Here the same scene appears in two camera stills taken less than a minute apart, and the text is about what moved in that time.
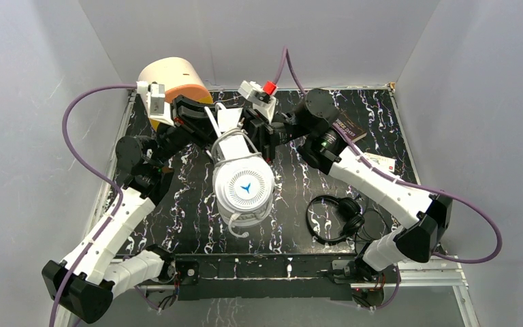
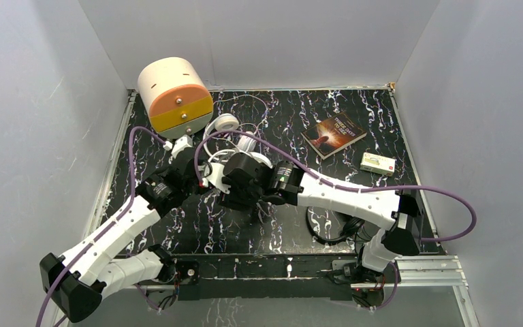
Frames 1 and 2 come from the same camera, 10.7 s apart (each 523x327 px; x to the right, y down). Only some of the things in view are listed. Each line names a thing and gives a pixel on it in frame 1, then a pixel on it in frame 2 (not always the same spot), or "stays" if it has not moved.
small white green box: (382, 163) stays
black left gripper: (182, 120) to (182, 159)
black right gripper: (261, 134) to (232, 198)
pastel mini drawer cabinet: (182, 80) stays
